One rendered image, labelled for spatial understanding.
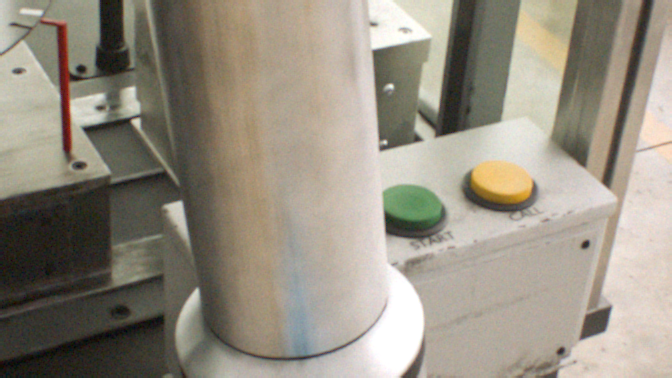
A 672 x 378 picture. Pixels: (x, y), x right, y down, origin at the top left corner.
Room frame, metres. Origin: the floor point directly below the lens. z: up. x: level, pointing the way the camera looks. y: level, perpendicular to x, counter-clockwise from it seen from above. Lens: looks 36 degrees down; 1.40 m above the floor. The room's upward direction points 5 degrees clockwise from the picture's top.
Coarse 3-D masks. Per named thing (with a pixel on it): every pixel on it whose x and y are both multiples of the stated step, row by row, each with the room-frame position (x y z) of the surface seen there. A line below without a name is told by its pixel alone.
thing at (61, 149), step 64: (0, 64) 0.90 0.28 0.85; (64, 64) 0.78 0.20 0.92; (0, 128) 0.81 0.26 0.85; (64, 128) 0.78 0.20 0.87; (128, 128) 0.96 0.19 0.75; (0, 192) 0.73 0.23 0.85; (64, 192) 0.74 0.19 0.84; (128, 192) 0.87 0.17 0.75; (0, 256) 0.72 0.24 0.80; (64, 256) 0.74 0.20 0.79; (128, 256) 0.78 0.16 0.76; (0, 320) 0.70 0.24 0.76; (64, 320) 0.71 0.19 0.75; (128, 320) 0.72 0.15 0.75
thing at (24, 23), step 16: (0, 0) 0.82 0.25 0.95; (16, 0) 0.82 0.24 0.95; (32, 0) 0.82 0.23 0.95; (48, 0) 0.82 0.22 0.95; (0, 16) 0.79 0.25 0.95; (16, 16) 0.80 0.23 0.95; (32, 16) 0.80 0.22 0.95; (0, 32) 0.77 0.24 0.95; (16, 32) 0.77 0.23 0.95; (0, 48) 0.75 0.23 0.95
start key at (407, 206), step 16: (384, 192) 0.69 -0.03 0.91; (400, 192) 0.69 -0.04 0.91; (416, 192) 0.69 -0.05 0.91; (432, 192) 0.69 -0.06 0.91; (384, 208) 0.67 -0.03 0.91; (400, 208) 0.67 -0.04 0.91; (416, 208) 0.68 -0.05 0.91; (432, 208) 0.68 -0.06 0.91; (400, 224) 0.66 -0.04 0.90; (416, 224) 0.66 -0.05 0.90; (432, 224) 0.67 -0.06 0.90
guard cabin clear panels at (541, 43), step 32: (416, 0) 1.00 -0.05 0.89; (448, 0) 0.96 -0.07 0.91; (544, 0) 0.86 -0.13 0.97; (576, 0) 0.83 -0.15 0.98; (448, 32) 0.96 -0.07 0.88; (544, 32) 0.86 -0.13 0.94; (512, 64) 0.88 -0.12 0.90; (544, 64) 0.85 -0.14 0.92; (512, 96) 0.88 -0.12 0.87; (544, 96) 0.85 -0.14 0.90; (544, 128) 0.84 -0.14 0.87
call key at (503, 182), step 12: (480, 168) 0.73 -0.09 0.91; (492, 168) 0.73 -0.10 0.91; (504, 168) 0.73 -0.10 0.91; (516, 168) 0.73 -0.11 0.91; (480, 180) 0.71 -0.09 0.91; (492, 180) 0.71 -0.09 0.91; (504, 180) 0.72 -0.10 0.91; (516, 180) 0.72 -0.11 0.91; (528, 180) 0.72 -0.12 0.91; (480, 192) 0.71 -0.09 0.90; (492, 192) 0.70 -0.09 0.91; (504, 192) 0.70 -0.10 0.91; (516, 192) 0.70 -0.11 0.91; (528, 192) 0.71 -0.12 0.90
